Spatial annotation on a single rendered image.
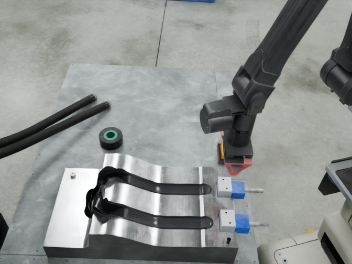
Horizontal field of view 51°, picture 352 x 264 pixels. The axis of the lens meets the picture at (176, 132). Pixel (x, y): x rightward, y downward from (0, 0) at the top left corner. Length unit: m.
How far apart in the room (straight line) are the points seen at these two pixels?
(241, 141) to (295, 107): 1.96
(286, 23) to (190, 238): 0.57
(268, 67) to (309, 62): 2.59
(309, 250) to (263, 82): 1.12
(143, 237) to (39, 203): 0.37
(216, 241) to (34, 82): 2.26
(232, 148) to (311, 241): 0.98
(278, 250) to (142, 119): 0.82
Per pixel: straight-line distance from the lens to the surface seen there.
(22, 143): 1.22
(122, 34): 3.45
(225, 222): 0.99
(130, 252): 1.02
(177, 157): 1.26
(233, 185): 1.08
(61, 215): 1.09
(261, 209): 2.17
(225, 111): 0.81
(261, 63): 0.77
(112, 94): 1.51
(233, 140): 0.89
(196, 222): 1.02
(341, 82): 0.93
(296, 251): 1.76
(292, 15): 0.75
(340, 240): 1.21
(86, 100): 1.44
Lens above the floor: 1.76
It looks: 45 degrees down
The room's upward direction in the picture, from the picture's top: 3 degrees clockwise
